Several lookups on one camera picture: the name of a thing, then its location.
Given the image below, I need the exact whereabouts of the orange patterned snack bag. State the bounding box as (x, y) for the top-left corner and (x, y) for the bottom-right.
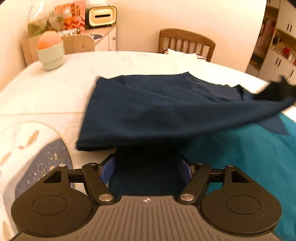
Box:
(62, 1), (86, 31)

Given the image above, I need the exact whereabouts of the white sideboard cabinet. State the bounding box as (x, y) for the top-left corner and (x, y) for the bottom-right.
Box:
(91, 25), (117, 52)

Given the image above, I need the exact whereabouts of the white printed tablecloth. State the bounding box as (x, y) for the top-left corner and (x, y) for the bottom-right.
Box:
(0, 50), (296, 241)

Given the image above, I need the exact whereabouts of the wooden slat-back chair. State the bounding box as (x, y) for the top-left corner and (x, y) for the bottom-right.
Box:
(158, 28), (216, 62)

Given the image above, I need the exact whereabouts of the pink and white garment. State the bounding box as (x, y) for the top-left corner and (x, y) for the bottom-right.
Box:
(162, 48), (208, 62)

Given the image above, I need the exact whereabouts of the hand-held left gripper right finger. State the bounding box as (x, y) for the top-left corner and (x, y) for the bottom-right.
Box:
(179, 158), (250, 205)

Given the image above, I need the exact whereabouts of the clear plastic plant bag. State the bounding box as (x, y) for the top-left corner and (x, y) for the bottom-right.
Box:
(27, 6), (65, 37)

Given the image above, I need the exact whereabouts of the two-tone blue sweater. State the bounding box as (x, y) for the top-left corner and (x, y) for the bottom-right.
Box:
(76, 72), (296, 237)

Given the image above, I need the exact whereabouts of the yellow retro radio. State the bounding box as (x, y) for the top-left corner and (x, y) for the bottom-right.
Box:
(85, 6), (117, 29)

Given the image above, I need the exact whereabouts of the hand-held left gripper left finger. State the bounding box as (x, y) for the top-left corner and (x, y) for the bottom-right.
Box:
(44, 155), (116, 205)

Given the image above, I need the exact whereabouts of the green cup with orange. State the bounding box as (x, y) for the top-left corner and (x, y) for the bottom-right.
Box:
(37, 31), (65, 71)

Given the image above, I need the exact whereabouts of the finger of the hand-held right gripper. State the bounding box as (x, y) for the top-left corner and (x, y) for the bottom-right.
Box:
(254, 76), (296, 102)

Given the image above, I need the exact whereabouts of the plain white tall cabinet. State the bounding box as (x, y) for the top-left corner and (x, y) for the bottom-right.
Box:
(258, 0), (296, 81)

